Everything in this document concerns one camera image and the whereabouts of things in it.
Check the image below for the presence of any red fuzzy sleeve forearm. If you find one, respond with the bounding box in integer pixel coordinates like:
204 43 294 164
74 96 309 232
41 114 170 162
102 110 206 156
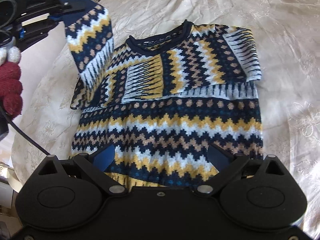
0 46 23 119

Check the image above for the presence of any cream floral bedspread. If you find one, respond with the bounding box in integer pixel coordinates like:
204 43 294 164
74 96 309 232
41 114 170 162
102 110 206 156
20 0 319 238

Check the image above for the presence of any navy yellow patterned knit sweater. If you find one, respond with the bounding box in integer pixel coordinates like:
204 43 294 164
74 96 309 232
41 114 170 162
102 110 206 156
61 0 263 188

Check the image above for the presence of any black cable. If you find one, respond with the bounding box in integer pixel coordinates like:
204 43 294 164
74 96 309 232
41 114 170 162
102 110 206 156
0 106 51 156

